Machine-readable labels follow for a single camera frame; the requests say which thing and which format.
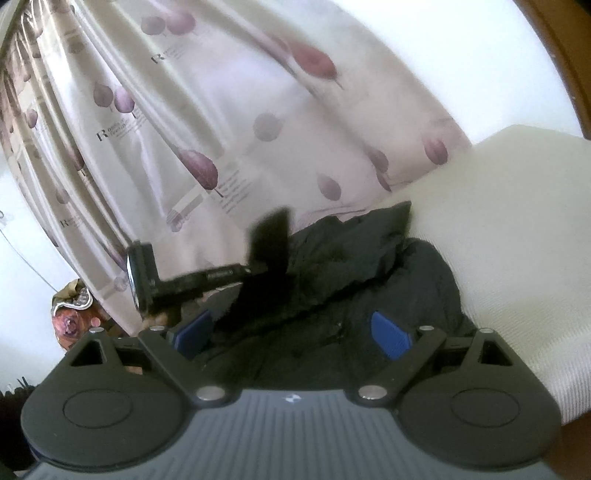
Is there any brown wooden frame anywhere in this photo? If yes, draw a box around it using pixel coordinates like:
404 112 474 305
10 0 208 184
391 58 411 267
516 0 591 139

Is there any black jacket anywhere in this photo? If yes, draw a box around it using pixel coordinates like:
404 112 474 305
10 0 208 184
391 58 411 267
203 200 477 394

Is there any cream bed mattress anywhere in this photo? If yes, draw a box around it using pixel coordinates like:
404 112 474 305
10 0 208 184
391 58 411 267
295 124 591 426

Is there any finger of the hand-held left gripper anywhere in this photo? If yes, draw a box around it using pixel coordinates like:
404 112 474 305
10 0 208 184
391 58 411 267
246 209 293 278

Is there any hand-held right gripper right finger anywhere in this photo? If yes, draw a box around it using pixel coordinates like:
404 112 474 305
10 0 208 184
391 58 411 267
355 310 514 409

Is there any leaf-printed pale curtain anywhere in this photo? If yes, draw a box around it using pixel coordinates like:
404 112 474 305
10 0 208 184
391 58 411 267
0 0 475 334

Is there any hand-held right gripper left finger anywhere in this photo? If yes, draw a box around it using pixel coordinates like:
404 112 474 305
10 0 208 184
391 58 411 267
69 308 242 409

